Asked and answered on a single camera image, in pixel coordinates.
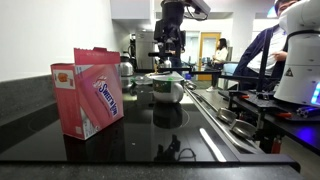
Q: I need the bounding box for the woman in white top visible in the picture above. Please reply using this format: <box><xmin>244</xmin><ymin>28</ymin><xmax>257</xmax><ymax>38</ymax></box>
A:
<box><xmin>205</xmin><ymin>37</ymin><xmax>229</xmax><ymax>93</ymax></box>

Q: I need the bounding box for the pink Sweet'n Low box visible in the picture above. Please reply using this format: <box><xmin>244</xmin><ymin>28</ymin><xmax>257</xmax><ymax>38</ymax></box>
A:
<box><xmin>50</xmin><ymin>47</ymin><xmax>125</xmax><ymax>141</ymax></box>

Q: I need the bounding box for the clear glass lid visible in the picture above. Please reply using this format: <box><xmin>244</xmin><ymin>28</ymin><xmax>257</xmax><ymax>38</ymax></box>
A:
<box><xmin>132</xmin><ymin>75</ymin><xmax>154</xmax><ymax>86</ymax></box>

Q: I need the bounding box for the light blue chair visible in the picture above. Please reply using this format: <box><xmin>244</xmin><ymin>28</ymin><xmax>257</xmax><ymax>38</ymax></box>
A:
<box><xmin>221</xmin><ymin>61</ymin><xmax>240</xmax><ymax>90</ymax></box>

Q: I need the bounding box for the stainless steel appliance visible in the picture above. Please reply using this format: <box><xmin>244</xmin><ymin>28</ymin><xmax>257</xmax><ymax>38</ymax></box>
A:
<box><xmin>134</xmin><ymin>30</ymin><xmax>158</xmax><ymax>71</ymax></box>

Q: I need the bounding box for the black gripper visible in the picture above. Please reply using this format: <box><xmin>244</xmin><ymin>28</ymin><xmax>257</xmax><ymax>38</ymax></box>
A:
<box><xmin>153</xmin><ymin>18</ymin><xmax>187</xmax><ymax>68</ymax></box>

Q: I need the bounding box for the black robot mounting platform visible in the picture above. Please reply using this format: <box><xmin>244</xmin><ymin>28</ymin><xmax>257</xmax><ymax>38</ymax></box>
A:
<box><xmin>218</xmin><ymin>89</ymin><xmax>320</xmax><ymax>155</ymax></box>

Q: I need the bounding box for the silver kettle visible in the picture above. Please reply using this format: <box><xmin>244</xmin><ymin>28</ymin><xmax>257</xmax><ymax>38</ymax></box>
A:
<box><xmin>119</xmin><ymin>51</ymin><xmax>135</xmax><ymax>78</ymax></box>

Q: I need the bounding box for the yellow door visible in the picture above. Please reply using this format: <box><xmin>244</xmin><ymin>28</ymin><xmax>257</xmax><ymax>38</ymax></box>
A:
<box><xmin>198</xmin><ymin>31</ymin><xmax>222</xmax><ymax>82</ymax></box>

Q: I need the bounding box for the black vertical post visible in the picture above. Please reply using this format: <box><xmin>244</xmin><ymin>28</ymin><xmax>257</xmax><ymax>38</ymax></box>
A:
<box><xmin>255</xmin><ymin>29</ymin><xmax>272</xmax><ymax>95</ymax></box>

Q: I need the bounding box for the silver stove knob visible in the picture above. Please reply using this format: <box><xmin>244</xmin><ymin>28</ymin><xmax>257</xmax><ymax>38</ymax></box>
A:
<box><xmin>230</xmin><ymin>118</ymin><xmax>258</xmax><ymax>141</ymax></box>
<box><xmin>216</xmin><ymin>107</ymin><xmax>238</xmax><ymax>125</ymax></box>

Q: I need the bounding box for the seated person navy jacket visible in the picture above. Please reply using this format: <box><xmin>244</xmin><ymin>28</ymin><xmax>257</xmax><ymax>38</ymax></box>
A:
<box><xmin>233</xmin><ymin>0</ymin><xmax>303</xmax><ymax>92</ymax></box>

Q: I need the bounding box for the black horizontal bar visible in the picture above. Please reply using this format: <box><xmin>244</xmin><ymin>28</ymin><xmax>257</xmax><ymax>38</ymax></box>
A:
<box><xmin>157</xmin><ymin>67</ymin><xmax>232</xmax><ymax>75</ymax></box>

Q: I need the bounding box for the silver blue metal bar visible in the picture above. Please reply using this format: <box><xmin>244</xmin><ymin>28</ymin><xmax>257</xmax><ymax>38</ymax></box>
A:
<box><xmin>296</xmin><ymin>106</ymin><xmax>320</xmax><ymax>118</ymax></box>

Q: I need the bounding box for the green-white mug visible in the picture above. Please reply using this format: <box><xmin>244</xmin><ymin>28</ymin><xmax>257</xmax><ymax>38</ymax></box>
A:
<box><xmin>151</xmin><ymin>72</ymin><xmax>185</xmax><ymax>104</ymax></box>

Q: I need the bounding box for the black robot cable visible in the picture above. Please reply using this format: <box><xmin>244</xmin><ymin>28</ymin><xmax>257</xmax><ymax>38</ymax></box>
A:
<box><xmin>184</xmin><ymin>4</ymin><xmax>208</xmax><ymax>22</ymax></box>

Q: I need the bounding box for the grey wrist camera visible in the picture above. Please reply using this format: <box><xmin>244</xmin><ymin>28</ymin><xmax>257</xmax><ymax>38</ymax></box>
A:
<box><xmin>189</xmin><ymin>0</ymin><xmax>212</xmax><ymax>18</ymax></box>

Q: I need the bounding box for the red clamp handle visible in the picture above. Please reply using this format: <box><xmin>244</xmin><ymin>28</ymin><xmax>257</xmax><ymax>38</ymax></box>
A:
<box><xmin>271</xmin><ymin>135</ymin><xmax>283</xmax><ymax>155</ymax></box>

